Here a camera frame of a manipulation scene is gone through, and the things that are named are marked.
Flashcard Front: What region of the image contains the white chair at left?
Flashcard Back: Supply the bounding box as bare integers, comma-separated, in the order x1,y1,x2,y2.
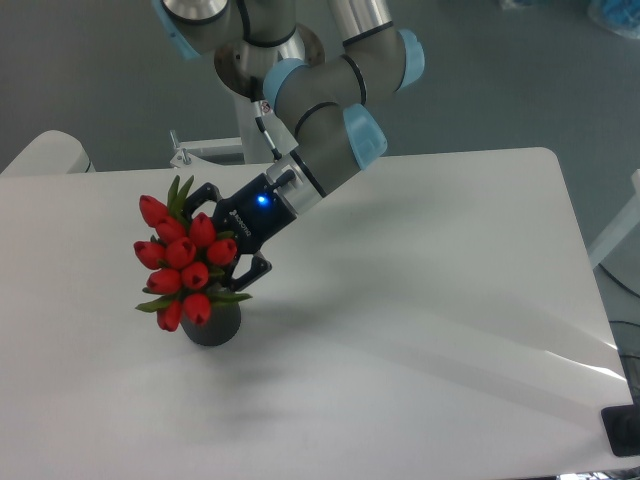
1,130,96,177

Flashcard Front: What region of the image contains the white furniture leg at right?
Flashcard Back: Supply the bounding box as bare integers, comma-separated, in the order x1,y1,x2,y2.
587,170,639,269

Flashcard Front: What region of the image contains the dark grey ribbed vase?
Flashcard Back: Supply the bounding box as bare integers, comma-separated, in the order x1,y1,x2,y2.
181,302,241,347

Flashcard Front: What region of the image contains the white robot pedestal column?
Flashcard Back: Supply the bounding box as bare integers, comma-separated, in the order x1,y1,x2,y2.
214,23,325,164

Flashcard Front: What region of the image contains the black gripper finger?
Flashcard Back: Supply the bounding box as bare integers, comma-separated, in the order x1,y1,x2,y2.
219,252,272,292
181,182,221,220

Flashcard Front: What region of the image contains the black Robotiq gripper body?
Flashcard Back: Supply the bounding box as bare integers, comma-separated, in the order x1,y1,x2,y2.
212,174,296,254

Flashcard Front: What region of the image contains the red tulip bouquet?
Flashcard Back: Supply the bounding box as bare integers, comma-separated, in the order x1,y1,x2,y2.
133,176,251,332

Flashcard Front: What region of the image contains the blue plastic bag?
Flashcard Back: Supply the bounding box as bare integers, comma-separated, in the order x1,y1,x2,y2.
588,0,639,40

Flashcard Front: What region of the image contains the white metal base frame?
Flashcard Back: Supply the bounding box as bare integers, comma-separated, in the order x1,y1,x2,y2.
169,130,245,169

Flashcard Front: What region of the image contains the black device at table edge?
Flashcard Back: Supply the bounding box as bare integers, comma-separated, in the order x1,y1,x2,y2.
601,404,639,458

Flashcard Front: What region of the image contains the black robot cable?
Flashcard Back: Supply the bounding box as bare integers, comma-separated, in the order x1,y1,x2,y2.
250,75,289,164

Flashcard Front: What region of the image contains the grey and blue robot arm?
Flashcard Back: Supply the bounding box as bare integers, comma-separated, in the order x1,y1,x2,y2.
154,1,426,292

